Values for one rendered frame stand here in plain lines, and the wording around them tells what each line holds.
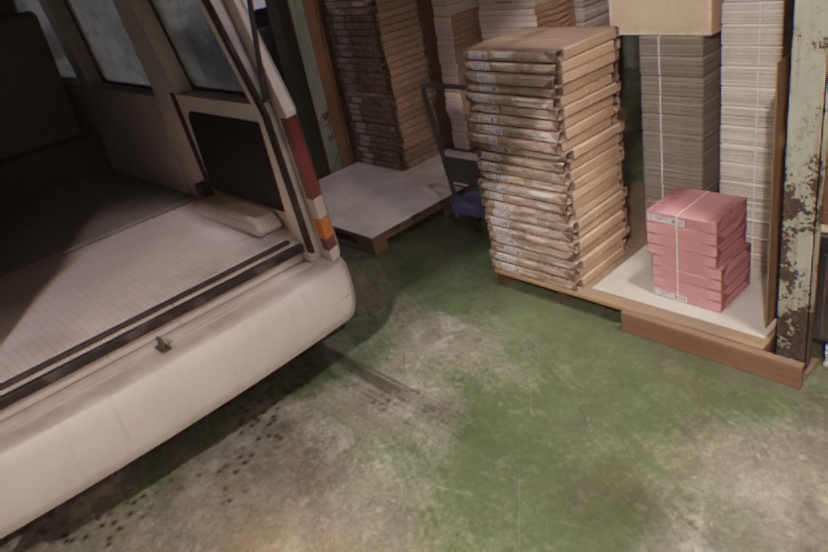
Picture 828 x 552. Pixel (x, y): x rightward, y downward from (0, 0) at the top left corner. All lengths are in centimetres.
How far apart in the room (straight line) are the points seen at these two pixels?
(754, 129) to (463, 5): 237
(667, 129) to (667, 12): 46
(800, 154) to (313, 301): 165
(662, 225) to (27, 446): 220
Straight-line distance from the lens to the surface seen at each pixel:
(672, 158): 311
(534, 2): 449
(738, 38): 286
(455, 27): 468
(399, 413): 267
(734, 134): 296
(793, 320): 267
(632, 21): 304
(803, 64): 232
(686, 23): 293
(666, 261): 288
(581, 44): 278
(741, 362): 273
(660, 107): 306
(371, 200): 429
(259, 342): 246
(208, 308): 252
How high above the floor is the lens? 166
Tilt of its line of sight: 26 degrees down
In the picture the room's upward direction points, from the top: 11 degrees counter-clockwise
